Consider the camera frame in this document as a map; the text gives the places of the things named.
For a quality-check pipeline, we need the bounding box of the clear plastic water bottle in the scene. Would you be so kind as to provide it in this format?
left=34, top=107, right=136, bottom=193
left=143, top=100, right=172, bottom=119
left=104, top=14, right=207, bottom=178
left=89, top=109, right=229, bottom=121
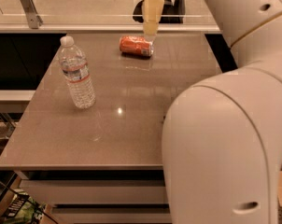
left=58, top=35, right=96, bottom=109

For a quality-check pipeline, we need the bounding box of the left metal railing bracket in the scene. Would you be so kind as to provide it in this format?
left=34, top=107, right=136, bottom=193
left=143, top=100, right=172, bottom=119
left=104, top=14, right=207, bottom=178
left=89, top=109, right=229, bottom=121
left=20, top=0, right=43, bottom=29

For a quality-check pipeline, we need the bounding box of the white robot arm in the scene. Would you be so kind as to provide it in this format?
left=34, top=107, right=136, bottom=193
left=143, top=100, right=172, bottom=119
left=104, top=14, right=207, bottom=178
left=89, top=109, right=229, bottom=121
left=162, top=0, right=282, bottom=224

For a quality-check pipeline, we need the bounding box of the orange soda can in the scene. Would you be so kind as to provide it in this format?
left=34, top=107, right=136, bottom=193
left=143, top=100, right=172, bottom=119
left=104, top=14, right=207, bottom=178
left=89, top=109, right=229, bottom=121
left=120, top=35, right=153, bottom=57

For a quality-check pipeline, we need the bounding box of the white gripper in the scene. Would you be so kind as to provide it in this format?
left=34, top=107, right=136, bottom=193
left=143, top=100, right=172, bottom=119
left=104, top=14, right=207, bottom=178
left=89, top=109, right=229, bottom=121
left=142, top=0, right=164, bottom=36

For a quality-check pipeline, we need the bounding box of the grey drawer cabinet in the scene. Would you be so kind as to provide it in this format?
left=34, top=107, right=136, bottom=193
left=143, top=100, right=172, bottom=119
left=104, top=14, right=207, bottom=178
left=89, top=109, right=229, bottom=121
left=0, top=32, right=217, bottom=224

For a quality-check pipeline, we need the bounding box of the green snack bag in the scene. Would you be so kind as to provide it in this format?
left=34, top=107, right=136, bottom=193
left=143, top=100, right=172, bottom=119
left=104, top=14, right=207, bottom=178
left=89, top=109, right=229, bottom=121
left=3, top=194, right=45, bottom=224

